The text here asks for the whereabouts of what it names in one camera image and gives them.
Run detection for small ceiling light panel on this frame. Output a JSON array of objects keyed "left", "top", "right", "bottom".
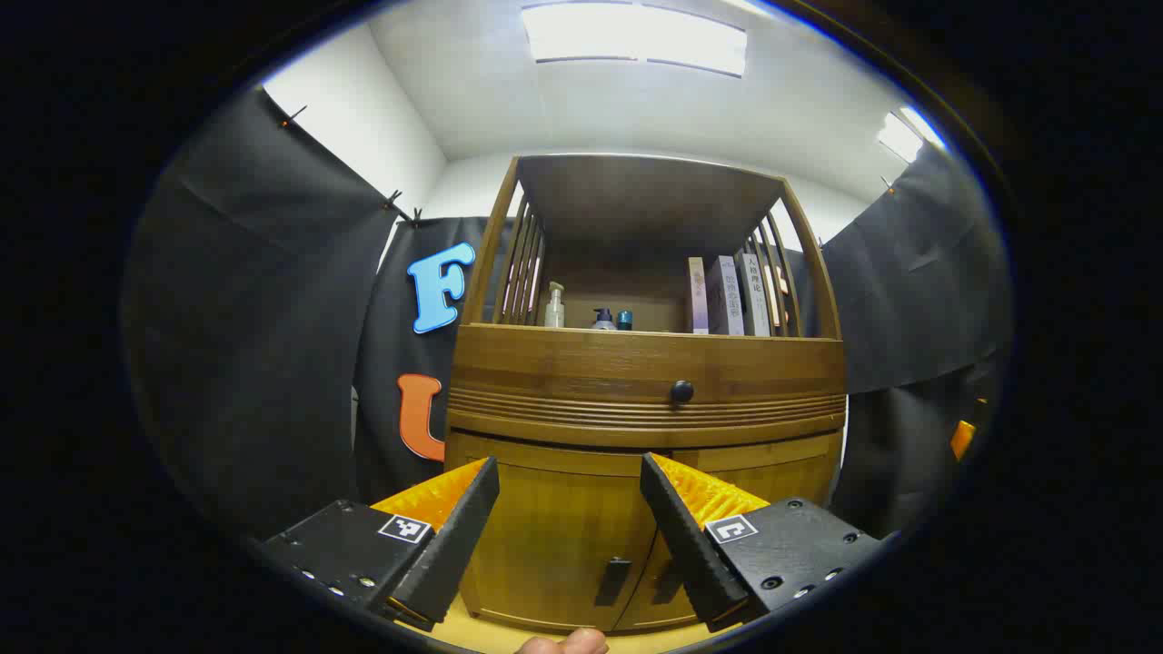
[{"left": 877, "top": 106, "right": 946, "bottom": 164}]

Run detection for wooden cabinet door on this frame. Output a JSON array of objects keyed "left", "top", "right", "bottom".
[
  {"left": 613, "top": 431, "right": 841, "bottom": 632},
  {"left": 459, "top": 434, "right": 660, "bottom": 629}
]

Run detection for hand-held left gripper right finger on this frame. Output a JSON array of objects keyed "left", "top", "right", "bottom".
[{"left": 640, "top": 451, "right": 884, "bottom": 634}]

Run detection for pale purple book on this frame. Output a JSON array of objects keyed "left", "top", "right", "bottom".
[{"left": 687, "top": 257, "right": 710, "bottom": 334}]

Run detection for white book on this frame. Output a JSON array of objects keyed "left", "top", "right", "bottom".
[{"left": 734, "top": 252, "right": 771, "bottom": 337}]

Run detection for black door handle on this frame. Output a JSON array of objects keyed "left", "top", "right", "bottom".
[{"left": 595, "top": 557, "right": 632, "bottom": 607}]

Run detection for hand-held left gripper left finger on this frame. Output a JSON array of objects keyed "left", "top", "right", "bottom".
[{"left": 257, "top": 456, "right": 501, "bottom": 634}]

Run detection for wooden cabinet drawer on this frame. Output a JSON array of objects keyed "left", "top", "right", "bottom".
[{"left": 448, "top": 324, "right": 848, "bottom": 428}]

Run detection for wooden double-door shoe cabinet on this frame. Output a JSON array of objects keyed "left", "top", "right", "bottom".
[{"left": 443, "top": 153, "right": 848, "bottom": 635}]

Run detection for large ceiling light panel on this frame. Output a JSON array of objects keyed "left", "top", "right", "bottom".
[{"left": 520, "top": 2, "right": 748, "bottom": 78}]

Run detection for grey book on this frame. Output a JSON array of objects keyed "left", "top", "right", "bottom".
[{"left": 707, "top": 255, "right": 746, "bottom": 336}]

